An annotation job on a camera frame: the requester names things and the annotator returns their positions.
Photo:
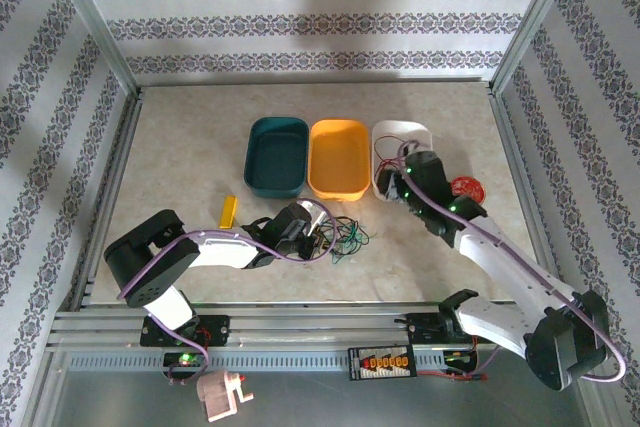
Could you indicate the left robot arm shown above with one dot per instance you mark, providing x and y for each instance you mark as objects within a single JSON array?
[{"x": 220, "y": 252}]

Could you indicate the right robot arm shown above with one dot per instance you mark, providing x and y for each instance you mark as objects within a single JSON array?
[{"x": 505, "y": 262}]

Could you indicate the red round lid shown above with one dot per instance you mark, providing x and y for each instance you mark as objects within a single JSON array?
[{"x": 470, "y": 187}]

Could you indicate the white plastic bin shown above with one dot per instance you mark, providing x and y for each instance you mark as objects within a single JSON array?
[{"x": 387, "y": 128}]

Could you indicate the orange plastic bin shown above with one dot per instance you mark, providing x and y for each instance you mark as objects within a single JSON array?
[{"x": 340, "y": 157}]

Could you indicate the yellow block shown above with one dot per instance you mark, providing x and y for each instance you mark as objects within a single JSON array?
[{"x": 228, "y": 212}]

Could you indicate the teal plastic bin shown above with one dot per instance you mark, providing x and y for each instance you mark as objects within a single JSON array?
[{"x": 277, "y": 162}]

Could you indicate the black power distribution board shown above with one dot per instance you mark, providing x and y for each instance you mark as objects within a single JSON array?
[{"x": 382, "y": 362}]

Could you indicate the small board with LED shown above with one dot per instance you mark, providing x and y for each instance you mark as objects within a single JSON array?
[
  {"x": 185, "y": 359},
  {"x": 460, "y": 358}
]

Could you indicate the pink clamp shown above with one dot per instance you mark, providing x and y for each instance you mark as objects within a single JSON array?
[{"x": 217, "y": 394}]

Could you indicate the red power lead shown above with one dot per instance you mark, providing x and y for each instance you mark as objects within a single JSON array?
[{"x": 435, "y": 373}]

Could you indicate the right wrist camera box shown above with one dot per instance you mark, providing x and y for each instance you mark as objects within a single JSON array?
[{"x": 401, "y": 195}]

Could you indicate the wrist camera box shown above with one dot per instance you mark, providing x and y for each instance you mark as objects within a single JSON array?
[
  {"x": 401, "y": 195},
  {"x": 315, "y": 214}
]

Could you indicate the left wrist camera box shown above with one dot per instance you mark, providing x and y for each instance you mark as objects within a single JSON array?
[{"x": 315, "y": 214}]

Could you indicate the aluminium frame rail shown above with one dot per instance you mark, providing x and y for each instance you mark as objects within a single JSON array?
[
  {"x": 310, "y": 322},
  {"x": 122, "y": 147},
  {"x": 510, "y": 147},
  {"x": 300, "y": 82}
]

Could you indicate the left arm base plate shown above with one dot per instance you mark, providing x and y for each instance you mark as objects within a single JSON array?
[{"x": 220, "y": 332}]

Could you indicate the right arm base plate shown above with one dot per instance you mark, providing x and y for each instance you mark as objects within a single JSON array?
[{"x": 425, "y": 334}]

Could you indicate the aluminium frame post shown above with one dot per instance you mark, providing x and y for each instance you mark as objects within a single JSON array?
[
  {"x": 531, "y": 22},
  {"x": 92, "y": 17}
]

